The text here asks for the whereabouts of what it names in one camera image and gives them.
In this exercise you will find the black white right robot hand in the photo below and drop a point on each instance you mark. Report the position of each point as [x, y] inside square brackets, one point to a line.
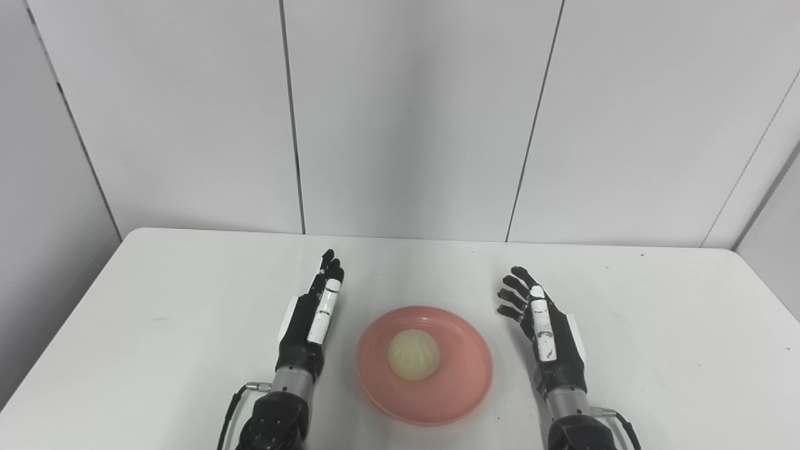
[562, 359]

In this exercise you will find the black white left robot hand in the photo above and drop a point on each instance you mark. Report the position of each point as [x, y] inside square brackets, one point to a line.
[300, 350]

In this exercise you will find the pink round plate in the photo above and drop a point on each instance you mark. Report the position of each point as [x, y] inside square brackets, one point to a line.
[456, 387]

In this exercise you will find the cream steamed bun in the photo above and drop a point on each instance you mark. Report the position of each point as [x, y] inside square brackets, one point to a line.
[414, 355]

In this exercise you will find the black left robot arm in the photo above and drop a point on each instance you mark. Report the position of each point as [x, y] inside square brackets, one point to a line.
[278, 415]

